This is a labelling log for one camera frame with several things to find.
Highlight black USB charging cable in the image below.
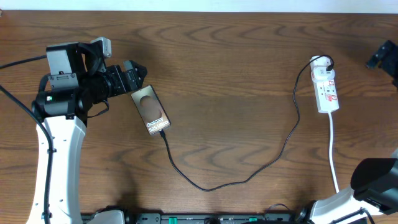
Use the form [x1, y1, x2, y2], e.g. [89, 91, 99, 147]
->
[159, 54, 335, 192]

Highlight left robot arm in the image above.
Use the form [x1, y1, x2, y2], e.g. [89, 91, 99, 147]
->
[28, 37, 147, 223]

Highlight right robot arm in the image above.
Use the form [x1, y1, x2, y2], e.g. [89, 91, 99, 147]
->
[294, 55, 397, 223]

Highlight white power strip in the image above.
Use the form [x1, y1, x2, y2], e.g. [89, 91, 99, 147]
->
[311, 67, 340, 114]

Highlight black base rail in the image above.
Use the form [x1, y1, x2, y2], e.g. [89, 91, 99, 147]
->
[81, 210, 311, 224]

